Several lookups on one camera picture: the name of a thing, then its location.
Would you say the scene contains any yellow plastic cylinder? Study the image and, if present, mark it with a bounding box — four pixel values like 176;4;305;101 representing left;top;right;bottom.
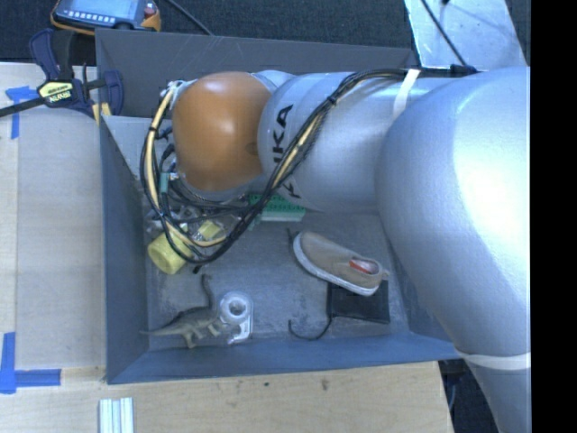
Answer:
147;220;223;276

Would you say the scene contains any grey-green toy dinosaur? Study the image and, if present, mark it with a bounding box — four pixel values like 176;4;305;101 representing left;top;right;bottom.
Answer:
138;273;228;350

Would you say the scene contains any grey metal bin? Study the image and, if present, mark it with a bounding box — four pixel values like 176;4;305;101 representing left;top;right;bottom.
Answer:
93;26;462;386

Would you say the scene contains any pale wood flat board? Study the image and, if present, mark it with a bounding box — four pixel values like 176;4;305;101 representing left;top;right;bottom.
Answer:
14;109;108;372

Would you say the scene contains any beige slip-on shoe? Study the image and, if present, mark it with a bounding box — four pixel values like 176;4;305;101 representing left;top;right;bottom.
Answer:
292;231;390;298

